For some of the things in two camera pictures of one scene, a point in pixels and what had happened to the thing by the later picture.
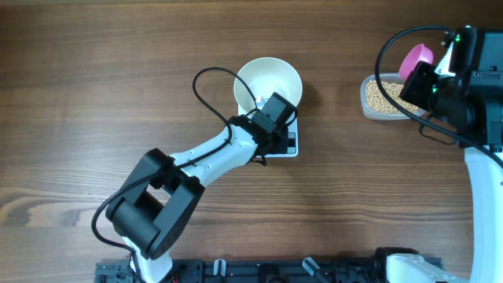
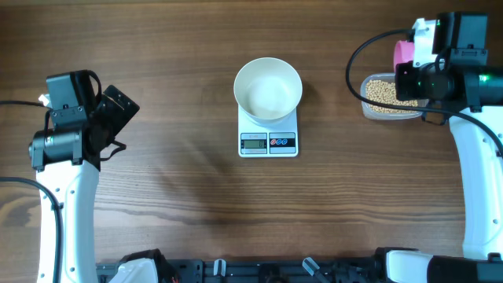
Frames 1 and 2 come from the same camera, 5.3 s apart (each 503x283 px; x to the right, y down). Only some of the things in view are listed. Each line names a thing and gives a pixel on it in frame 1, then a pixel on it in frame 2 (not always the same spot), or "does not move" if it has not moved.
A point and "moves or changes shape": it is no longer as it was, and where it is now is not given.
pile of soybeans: [379, 102] does not move
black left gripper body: [280, 141] -> [115, 114]
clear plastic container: [376, 107] does not move
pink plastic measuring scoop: [418, 53] moves or changes shape
